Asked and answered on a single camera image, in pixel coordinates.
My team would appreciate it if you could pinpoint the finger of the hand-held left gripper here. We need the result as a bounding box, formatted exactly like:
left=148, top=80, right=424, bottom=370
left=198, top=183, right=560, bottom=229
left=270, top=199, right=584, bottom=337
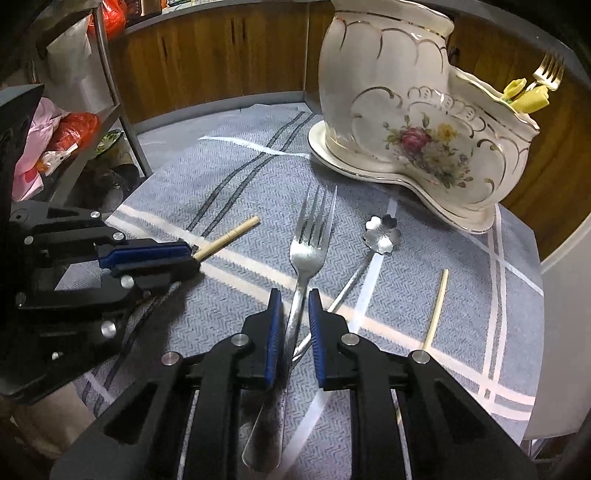
left=10, top=200, right=192, bottom=269
left=15, top=257, right=202, bottom=311

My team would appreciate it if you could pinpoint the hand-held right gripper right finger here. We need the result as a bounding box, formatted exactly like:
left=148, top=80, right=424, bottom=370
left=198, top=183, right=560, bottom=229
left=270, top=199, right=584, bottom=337
left=308, top=288, right=539, bottom=480

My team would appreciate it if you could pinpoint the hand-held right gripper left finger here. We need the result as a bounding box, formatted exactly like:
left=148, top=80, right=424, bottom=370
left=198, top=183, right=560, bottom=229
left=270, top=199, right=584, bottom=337
left=48, top=288, right=289, bottom=480

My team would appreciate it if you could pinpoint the silver fork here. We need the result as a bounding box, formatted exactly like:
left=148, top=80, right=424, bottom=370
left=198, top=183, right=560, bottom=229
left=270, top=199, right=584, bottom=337
left=241, top=181, right=339, bottom=472

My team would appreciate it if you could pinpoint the wooden chopstick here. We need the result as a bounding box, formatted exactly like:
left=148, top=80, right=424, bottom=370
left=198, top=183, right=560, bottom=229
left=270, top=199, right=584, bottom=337
left=191, top=216, right=262, bottom=261
left=424, top=269, right=450, bottom=352

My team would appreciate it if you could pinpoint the silver flower spoon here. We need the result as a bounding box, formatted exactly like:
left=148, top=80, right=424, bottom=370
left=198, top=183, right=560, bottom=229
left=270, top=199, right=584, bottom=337
left=291, top=213, right=404, bottom=365

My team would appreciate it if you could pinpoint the cream floral ceramic utensil holder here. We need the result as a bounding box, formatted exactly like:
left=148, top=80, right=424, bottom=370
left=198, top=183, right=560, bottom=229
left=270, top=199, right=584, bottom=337
left=318, top=0, right=540, bottom=220

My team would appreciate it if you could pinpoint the yellow tulip-handle utensil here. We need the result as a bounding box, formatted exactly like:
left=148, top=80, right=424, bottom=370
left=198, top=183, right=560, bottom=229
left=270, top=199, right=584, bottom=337
left=502, top=78, right=527, bottom=101
left=510, top=85, right=550, bottom=114

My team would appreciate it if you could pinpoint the gold fork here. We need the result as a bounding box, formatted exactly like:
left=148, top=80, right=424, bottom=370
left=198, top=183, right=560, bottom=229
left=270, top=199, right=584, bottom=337
left=532, top=51, right=566, bottom=92

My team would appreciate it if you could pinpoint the person's left forearm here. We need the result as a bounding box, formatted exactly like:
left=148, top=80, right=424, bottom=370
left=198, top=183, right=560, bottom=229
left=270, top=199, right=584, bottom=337
left=9, top=383, right=100, bottom=462

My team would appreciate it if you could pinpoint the grey plaid tablecloth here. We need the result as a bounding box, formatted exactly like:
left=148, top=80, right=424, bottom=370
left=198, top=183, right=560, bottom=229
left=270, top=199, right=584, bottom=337
left=55, top=102, right=546, bottom=480

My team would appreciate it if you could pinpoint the red plastic bag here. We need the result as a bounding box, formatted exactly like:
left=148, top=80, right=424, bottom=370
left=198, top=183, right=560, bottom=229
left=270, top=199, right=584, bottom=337
left=48, top=113, right=100, bottom=156

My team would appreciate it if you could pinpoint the pink plastic bag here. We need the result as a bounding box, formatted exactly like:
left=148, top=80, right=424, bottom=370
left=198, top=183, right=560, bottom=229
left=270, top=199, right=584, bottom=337
left=11, top=98, right=59, bottom=202

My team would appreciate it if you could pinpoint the metal storage rack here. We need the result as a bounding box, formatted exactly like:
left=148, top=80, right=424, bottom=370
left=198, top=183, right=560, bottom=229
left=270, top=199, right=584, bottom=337
left=37, top=0, right=154, bottom=208

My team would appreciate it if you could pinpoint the long wooden base cabinet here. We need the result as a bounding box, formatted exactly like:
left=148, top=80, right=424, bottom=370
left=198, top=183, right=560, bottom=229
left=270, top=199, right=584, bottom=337
left=108, top=2, right=333, bottom=126

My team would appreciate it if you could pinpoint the white plastic bag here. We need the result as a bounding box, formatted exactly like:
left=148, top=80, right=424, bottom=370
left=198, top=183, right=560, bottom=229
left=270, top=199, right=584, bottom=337
left=46, top=14, right=94, bottom=62

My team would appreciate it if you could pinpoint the orange plastic bag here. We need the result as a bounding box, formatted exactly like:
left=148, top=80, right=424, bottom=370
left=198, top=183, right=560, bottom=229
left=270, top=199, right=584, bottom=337
left=99, top=0, right=127, bottom=40

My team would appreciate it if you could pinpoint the grey kitchen countertop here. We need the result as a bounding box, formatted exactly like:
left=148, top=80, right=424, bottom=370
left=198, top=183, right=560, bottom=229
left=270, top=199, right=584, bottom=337
left=122, top=0, right=333, bottom=35

